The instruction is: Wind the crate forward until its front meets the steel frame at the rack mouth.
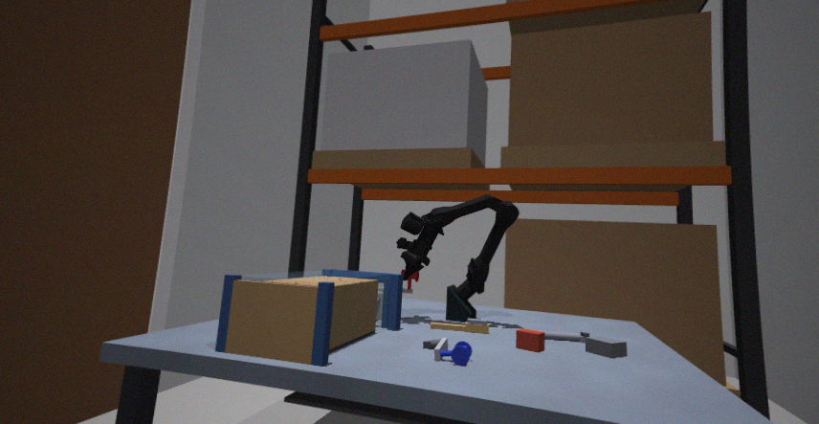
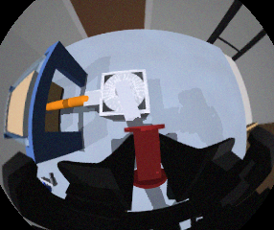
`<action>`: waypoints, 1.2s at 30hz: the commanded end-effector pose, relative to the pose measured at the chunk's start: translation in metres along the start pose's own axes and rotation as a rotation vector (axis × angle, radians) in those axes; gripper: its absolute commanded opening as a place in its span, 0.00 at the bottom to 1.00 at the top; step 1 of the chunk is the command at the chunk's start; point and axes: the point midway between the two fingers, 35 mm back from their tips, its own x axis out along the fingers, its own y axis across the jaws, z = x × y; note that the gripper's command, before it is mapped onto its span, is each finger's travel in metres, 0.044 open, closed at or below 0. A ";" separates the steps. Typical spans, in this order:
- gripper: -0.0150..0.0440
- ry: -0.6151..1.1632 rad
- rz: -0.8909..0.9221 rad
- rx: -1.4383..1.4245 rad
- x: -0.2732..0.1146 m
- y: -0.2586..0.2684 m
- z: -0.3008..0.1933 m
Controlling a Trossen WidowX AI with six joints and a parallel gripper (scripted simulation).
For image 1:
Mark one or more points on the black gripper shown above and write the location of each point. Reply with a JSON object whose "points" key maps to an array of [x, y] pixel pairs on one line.
{"points": [[417, 256]]}

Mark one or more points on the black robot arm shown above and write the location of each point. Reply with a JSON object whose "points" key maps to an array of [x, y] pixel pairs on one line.
{"points": [[434, 221]]}

